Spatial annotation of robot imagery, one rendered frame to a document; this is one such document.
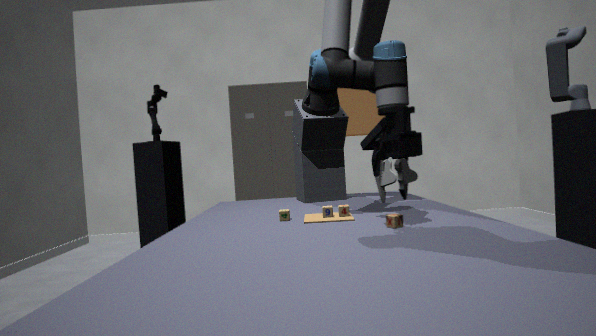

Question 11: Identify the tan flat mat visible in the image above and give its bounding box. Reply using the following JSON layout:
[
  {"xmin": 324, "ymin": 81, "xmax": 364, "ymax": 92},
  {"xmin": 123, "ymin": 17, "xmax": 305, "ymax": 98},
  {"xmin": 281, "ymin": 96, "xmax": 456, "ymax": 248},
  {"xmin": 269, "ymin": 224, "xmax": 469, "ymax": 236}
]
[{"xmin": 304, "ymin": 212, "xmax": 355, "ymax": 223}]

